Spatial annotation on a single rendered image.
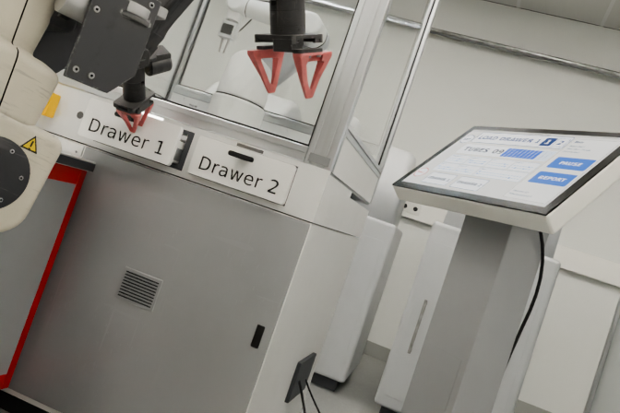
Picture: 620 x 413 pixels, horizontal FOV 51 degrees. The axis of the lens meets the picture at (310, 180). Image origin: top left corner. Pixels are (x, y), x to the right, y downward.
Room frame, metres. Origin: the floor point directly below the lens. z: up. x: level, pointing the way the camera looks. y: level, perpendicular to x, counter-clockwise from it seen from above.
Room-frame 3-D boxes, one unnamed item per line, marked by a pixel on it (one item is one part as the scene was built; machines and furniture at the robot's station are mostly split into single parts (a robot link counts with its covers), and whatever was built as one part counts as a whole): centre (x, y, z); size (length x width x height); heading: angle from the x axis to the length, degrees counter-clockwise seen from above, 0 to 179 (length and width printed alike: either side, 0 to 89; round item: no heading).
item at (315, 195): (2.31, 0.34, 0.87); 1.02 x 0.95 x 0.14; 76
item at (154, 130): (1.78, 0.51, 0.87); 0.29 x 0.02 x 0.11; 76
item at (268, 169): (1.77, 0.19, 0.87); 0.29 x 0.02 x 0.11; 76
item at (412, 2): (2.19, -0.14, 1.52); 0.87 x 0.01 x 0.86; 166
